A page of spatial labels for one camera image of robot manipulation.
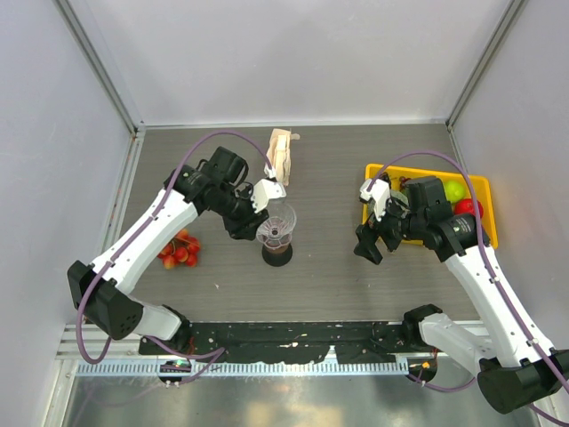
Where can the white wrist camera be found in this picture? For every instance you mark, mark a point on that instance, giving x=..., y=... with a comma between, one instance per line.
x=265, y=191
x=376, y=193

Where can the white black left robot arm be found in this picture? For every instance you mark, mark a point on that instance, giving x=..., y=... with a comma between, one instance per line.
x=101, y=290

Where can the green apple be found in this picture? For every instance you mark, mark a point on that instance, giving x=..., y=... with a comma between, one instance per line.
x=455, y=191

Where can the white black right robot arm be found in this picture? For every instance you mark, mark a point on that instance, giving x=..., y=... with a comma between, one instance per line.
x=516, y=364

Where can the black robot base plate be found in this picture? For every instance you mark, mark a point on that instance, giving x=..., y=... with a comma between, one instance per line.
x=291, y=342

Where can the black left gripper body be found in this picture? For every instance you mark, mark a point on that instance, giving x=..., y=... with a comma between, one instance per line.
x=238, y=213

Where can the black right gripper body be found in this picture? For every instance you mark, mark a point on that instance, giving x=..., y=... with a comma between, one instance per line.
x=392, y=227

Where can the stack of paper filters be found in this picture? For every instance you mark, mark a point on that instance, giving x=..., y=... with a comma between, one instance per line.
x=279, y=153

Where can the red cherry bunch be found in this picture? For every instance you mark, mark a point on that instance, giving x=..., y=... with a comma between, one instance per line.
x=182, y=249

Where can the yellow plastic fruit tray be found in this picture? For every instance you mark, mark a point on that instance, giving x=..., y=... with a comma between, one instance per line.
x=486, y=213

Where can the red apple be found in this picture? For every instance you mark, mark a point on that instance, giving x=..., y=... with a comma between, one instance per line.
x=467, y=206

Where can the green netted melon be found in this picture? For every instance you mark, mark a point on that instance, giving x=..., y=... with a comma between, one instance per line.
x=400, y=198

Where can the black base glass carafe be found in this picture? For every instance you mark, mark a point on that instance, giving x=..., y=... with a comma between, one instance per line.
x=277, y=252

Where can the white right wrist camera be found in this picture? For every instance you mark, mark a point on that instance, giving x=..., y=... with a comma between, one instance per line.
x=376, y=193

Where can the white slotted cable duct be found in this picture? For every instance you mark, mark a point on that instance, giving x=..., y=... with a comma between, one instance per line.
x=168, y=367

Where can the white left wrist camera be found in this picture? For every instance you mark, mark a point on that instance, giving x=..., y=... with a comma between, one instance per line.
x=265, y=191

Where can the clear plastic coffee dripper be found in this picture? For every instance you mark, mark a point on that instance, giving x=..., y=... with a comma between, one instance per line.
x=277, y=231

